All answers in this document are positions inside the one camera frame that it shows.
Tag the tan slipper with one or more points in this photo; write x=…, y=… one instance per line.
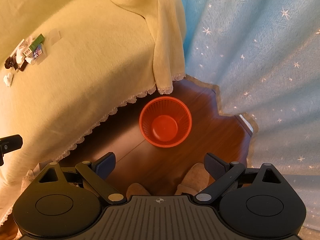
x=136, y=190
x=192, y=180

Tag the clear plastic cup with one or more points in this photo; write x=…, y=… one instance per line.
x=54, y=38

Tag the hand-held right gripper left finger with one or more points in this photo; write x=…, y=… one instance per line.
x=106, y=167

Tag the yellow fleece blanket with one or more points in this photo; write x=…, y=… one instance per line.
x=87, y=67

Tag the pink plastic spoon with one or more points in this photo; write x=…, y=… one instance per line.
x=29, y=39

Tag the white cardboard box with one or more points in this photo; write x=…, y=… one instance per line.
x=19, y=46

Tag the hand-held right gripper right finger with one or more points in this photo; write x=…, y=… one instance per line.
x=215, y=166

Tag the orange mesh plastic basket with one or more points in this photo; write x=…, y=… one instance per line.
x=165, y=127

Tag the small crumpled white tissue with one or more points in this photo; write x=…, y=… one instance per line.
x=8, y=79

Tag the black hair scrunchie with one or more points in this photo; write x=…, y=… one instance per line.
x=10, y=63

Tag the blue star-print curtain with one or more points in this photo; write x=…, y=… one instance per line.
x=250, y=55

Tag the green cardboard box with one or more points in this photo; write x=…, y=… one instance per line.
x=36, y=42

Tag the blue-label clear plastic box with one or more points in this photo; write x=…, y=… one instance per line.
x=38, y=54

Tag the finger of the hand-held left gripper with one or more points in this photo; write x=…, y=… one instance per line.
x=12, y=142

